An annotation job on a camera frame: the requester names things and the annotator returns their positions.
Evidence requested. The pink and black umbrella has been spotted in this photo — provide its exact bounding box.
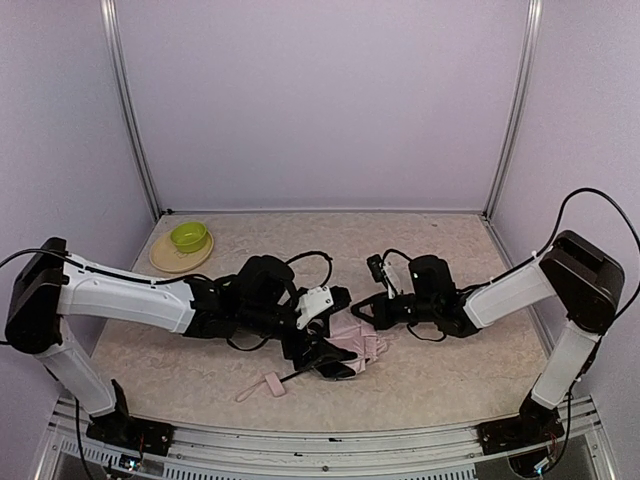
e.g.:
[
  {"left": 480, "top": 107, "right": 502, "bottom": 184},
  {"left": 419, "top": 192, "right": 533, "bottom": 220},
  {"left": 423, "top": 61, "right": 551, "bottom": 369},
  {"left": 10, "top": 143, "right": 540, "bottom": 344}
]
[{"left": 235, "top": 314, "right": 388, "bottom": 403}]

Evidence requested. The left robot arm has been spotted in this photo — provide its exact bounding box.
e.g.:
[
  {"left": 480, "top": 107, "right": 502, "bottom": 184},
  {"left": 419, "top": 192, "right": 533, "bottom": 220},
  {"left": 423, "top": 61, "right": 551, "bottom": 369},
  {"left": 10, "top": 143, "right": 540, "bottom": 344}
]
[{"left": 5, "top": 237, "right": 357, "bottom": 419}]

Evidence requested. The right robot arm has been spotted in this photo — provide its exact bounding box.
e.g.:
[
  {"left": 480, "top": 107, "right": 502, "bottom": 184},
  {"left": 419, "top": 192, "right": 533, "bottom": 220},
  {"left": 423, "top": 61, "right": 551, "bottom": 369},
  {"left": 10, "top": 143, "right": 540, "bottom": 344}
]
[{"left": 351, "top": 230, "right": 625, "bottom": 416}]

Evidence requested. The green bowl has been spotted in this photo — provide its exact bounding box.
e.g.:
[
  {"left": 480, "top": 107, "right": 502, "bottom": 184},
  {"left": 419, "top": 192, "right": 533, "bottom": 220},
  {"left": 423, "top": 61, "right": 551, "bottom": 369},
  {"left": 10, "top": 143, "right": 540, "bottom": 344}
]
[{"left": 170, "top": 221, "right": 208, "bottom": 253}]

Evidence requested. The beige plate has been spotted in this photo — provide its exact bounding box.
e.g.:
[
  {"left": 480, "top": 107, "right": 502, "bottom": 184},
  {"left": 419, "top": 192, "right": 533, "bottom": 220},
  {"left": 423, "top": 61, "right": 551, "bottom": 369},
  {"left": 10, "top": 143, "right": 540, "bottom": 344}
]
[{"left": 149, "top": 232, "right": 214, "bottom": 274}]

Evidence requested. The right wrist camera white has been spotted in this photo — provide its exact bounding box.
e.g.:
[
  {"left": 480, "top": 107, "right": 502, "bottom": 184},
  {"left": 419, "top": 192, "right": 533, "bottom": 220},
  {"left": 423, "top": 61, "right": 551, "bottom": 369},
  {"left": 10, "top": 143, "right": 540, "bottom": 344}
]
[{"left": 366, "top": 254, "right": 402, "bottom": 299}]

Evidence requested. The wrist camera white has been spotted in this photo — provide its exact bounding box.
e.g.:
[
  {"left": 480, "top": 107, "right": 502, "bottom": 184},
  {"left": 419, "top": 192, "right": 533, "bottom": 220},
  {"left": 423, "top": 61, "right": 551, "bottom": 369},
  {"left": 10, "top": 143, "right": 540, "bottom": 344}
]
[
  {"left": 295, "top": 286, "right": 351, "bottom": 330},
  {"left": 366, "top": 254, "right": 402, "bottom": 299}
]

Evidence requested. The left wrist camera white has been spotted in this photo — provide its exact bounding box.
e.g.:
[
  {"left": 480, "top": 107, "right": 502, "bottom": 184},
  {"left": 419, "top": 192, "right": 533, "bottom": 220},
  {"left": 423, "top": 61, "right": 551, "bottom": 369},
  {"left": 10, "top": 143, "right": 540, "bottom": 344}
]
[{"left": 295, "top": 286, "right": 351, "bottom": 330}]

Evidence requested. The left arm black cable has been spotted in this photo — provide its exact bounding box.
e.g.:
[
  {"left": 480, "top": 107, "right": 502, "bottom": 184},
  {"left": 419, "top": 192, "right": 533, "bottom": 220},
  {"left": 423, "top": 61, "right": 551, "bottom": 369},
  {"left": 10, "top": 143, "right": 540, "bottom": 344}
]
[{"left": 0, "top": 248, "right": 335, "bottom": 351}]

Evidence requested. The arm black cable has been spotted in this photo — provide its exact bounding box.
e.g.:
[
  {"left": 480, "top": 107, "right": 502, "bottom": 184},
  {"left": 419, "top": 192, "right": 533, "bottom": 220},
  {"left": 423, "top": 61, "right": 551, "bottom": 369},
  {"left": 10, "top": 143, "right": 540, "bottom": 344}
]
[
  {"left": 0, "top": 248, "right": 335, "bottom": 351},
  {"left": 382, "top": 187, "right": 640, "bottom": 321}
]

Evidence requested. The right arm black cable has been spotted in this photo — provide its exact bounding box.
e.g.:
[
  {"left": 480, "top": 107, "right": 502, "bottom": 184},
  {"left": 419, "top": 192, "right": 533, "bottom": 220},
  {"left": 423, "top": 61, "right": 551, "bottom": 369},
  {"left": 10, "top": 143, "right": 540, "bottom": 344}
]
[{"left": 382, "top": 187, "right": 640, "bottom": 321}]

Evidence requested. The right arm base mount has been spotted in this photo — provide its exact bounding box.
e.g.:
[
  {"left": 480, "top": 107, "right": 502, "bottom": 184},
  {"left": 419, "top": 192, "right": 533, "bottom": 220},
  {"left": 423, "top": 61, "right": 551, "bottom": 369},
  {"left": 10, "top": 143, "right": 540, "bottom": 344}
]
[{"left": 477, "top": 416, "right": 565, "bottom": 455}]

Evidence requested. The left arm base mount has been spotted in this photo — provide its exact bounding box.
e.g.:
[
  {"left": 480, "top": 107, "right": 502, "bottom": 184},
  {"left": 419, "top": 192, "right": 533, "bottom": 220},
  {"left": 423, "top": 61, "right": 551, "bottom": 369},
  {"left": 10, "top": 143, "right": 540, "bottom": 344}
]
[{"left": 86, "top": 417, "right": 175, "bottom": 457}]

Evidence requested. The front aluminium rail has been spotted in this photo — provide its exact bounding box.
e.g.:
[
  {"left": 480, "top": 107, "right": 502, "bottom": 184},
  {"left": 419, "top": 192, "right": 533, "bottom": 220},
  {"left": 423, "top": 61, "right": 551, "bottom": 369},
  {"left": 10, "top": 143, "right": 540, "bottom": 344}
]
[{"left": 27, "top": 396, "right": 618, "bottom": 479}]

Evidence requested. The right aluminium corner post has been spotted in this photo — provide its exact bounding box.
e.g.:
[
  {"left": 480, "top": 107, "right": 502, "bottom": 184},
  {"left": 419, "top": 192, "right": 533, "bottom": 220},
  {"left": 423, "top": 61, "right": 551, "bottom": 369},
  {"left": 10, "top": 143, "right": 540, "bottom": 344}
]
[{"left": 483, "top": 0, "right": 543, "bottom": 222}]

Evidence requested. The aluminium corner post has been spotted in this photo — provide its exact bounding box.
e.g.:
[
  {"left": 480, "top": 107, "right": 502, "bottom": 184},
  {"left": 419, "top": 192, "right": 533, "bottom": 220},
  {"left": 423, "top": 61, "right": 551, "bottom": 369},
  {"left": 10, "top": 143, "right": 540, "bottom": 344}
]
[
  {"left": 483, "top": 0, "right": 543, "bottom": 222},
  {"left": 100, "top": 0, "right": 163, "bottom": 222}
]

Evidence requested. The left aluminium corner post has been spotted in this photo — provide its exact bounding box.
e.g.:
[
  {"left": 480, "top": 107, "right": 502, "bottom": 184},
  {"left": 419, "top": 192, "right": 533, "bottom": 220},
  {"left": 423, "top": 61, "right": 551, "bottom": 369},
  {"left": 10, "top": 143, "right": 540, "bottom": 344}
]
[{"left": 100, "top": 0, "right": 163, "bottom": 222}]

